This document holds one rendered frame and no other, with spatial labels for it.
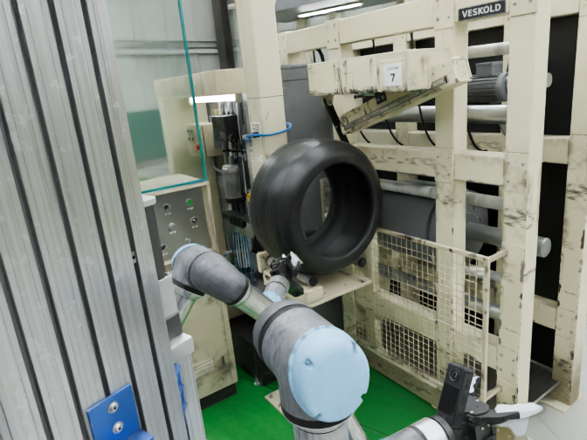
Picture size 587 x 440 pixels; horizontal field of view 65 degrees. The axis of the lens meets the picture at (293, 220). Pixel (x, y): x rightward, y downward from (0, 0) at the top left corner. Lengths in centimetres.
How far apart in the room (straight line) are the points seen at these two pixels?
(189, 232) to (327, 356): 187
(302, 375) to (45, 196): 41
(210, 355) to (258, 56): 158
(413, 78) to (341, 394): 137
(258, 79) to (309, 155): 49
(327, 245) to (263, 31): 101
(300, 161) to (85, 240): 123
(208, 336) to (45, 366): 195
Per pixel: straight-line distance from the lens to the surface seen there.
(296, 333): 69
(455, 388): 98
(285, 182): 179
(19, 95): 67
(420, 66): 188
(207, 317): 258
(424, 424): 97
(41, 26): 70
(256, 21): 217
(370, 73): 195
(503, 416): 101
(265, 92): 216
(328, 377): 67
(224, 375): 279
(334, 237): 227
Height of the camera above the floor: 170
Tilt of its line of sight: 16 degrees down
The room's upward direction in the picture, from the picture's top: 6 degrees counter-clockwise
